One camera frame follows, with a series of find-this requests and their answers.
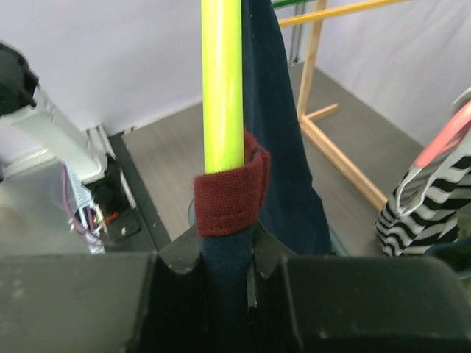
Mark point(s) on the pink hanger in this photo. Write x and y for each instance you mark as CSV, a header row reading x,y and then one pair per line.
x,y
451,135

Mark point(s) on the navy maroon tank top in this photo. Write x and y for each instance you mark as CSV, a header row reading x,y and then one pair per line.
x,y
273,190

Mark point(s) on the neon yellow hanger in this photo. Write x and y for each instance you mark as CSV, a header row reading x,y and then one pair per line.
x,y
222,85

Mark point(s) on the wooden clothes rack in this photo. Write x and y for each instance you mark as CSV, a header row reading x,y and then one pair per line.
x,y
318,138

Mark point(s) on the blue plastic tub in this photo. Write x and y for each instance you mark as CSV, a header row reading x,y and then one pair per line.
x,y
264,240

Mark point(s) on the striped black white tank top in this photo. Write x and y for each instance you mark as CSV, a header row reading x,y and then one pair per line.
x,y
422,210

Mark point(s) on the orange yellow hanger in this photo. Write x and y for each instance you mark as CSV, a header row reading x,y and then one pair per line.
x,y
335,12

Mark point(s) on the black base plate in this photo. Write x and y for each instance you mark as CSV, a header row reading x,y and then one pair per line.
x,y
134,224

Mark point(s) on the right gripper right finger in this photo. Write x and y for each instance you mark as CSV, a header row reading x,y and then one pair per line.
x,y
357,304

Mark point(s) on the olive green tank top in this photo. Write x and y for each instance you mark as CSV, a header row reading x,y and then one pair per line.
x,y
456,254

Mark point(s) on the white slotted cable duct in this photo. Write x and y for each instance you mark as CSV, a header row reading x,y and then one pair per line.
x,y
85,218

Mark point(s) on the green velvet hanger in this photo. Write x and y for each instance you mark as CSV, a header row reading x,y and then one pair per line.
x,y
286,3

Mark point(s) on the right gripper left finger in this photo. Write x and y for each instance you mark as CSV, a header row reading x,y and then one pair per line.
x,y
120,302

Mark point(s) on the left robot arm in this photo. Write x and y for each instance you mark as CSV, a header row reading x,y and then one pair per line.
x,y
27,106

